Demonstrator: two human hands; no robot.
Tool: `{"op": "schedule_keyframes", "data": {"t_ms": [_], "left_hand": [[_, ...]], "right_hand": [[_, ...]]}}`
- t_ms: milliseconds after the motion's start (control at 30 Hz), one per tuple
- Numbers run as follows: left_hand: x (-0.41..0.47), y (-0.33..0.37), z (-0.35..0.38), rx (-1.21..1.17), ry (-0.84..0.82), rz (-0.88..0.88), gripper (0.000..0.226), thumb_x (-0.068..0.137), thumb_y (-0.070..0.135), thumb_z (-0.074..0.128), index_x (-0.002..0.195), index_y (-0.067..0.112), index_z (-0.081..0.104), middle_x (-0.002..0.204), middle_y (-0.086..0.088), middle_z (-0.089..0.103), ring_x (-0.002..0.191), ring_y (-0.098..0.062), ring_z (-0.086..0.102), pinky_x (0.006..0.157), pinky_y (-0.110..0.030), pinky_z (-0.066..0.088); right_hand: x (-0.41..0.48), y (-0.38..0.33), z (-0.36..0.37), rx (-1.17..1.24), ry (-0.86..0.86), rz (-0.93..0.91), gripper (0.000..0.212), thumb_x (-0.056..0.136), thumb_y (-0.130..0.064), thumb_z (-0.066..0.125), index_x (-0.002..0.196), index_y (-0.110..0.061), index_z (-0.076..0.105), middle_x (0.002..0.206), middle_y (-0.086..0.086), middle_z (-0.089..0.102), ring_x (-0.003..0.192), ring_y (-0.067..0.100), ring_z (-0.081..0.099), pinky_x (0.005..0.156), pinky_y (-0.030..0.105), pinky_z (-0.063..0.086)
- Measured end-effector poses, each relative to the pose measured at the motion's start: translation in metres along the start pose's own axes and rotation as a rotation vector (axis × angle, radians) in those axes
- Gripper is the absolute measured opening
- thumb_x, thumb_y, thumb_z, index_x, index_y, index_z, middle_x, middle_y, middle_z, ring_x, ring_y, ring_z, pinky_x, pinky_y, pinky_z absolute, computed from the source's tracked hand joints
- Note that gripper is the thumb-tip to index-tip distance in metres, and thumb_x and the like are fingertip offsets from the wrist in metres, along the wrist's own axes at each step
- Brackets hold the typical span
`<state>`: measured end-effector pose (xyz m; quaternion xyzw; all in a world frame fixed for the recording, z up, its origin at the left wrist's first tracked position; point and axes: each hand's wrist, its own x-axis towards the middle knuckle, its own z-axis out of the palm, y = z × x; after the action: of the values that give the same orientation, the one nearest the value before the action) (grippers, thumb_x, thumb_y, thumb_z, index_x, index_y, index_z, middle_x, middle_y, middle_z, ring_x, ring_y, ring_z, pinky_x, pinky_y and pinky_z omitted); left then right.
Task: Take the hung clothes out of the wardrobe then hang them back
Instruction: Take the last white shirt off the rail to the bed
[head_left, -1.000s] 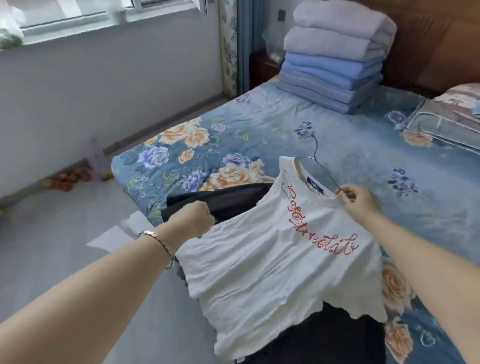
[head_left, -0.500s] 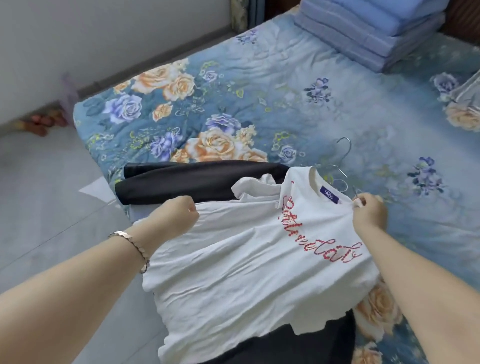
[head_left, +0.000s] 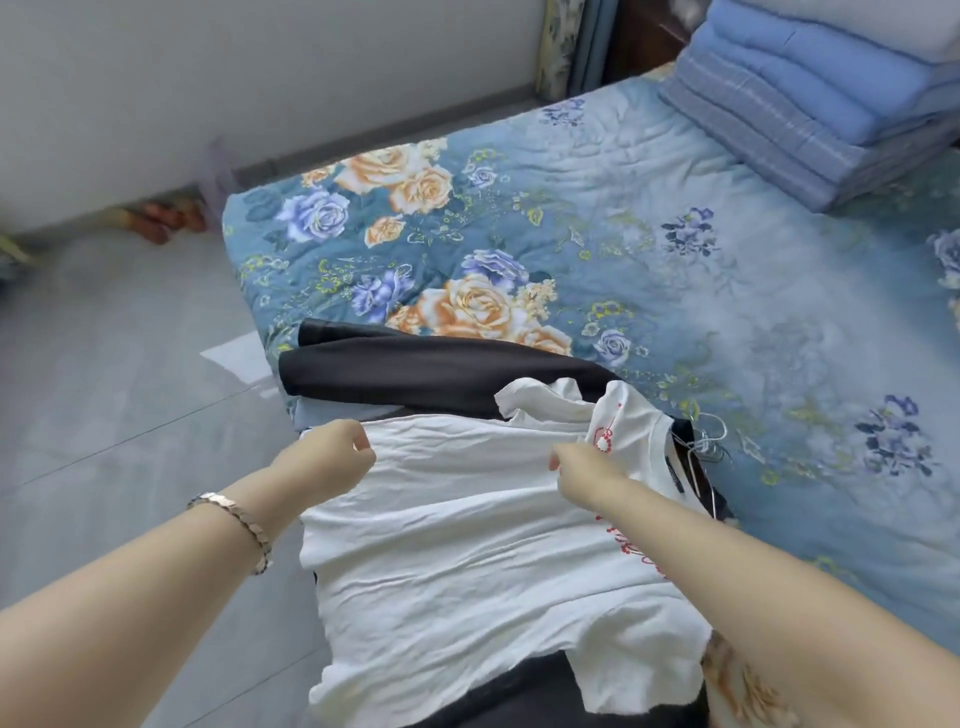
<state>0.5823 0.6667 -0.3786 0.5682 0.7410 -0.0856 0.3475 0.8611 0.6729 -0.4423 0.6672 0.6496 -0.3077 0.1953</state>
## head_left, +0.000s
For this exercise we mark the person's left hand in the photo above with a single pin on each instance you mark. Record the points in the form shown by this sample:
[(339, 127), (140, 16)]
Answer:
[(322, 465)]

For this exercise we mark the person's right hand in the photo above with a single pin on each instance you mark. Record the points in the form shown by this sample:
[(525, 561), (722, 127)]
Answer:
[(592, 476)]

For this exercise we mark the white t-shirt red print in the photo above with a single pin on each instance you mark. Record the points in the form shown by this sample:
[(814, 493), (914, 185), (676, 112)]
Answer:
[(465, 562)]

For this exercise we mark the black garment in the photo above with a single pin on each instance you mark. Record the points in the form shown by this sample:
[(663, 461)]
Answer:
[(525, 690)]

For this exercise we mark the person's right forearm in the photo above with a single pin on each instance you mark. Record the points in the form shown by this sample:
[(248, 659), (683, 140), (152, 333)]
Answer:
[(787, 622)]

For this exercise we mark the person's left forearm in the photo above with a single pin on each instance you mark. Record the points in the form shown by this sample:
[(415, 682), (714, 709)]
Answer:
[(112, 630)]

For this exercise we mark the blue floral bed quilt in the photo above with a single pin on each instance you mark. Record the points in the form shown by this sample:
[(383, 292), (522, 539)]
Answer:
[(675, 262)]

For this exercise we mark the orange slippers on floor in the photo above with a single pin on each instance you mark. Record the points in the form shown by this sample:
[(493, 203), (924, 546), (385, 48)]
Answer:
[(161, 221)]

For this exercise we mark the blue floral curtain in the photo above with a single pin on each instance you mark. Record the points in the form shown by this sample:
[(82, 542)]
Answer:
[(570, 45), (11, 259)]

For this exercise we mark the pale blue folded blanket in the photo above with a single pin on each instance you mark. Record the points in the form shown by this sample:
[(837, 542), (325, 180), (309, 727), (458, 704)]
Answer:
[(765, 135)]

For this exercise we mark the dark wooden nightstand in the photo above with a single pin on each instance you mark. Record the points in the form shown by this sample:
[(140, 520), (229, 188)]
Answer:
[(645, 37)]

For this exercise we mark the lilac grey folded blanket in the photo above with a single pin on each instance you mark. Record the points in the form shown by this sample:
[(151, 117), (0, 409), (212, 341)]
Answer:
[(885, 22)]

